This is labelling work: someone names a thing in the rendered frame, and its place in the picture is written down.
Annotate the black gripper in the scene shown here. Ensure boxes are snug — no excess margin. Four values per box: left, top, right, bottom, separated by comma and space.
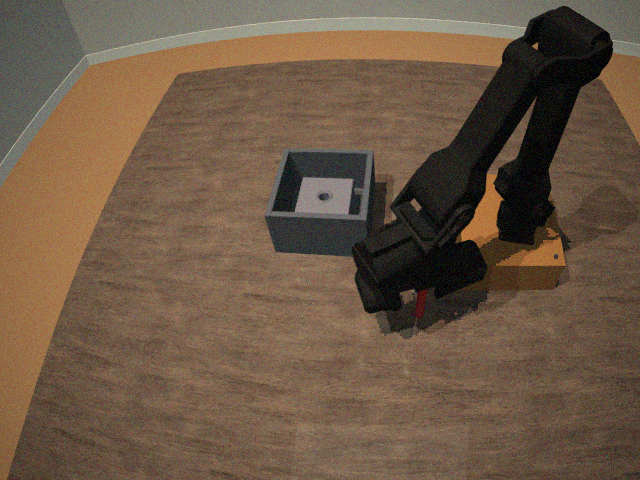
355, 240, 487, 314

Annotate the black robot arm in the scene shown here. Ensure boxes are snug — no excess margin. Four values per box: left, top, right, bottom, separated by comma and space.
352, 6, 613, 290

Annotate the dark red peg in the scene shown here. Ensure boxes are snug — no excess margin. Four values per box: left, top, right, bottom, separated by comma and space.
415, 290, 427, 318

